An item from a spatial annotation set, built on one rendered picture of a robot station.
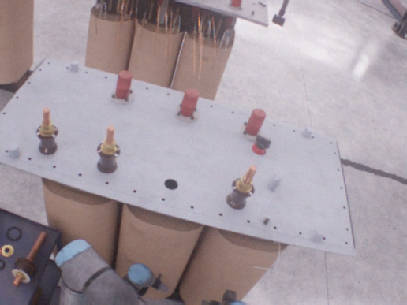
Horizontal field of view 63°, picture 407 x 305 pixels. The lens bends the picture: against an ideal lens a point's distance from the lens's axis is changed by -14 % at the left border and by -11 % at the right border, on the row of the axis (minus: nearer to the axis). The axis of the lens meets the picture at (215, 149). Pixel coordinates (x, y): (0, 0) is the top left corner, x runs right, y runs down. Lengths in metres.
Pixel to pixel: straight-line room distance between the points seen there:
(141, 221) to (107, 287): 0.75
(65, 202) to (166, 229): 0.50
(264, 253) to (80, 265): 1.02
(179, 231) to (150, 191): 0.34
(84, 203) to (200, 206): 0.58
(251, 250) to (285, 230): 0.31
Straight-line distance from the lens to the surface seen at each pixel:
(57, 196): 1.79
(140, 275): 1.60
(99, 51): 3.19
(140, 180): 1.50
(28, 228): 1.94
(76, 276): 1.06
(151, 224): 1.73
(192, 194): 1.50
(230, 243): 1.78
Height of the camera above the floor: 2.50
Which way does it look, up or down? 42 degrees down
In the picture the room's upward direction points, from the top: 21 degrees clockwise
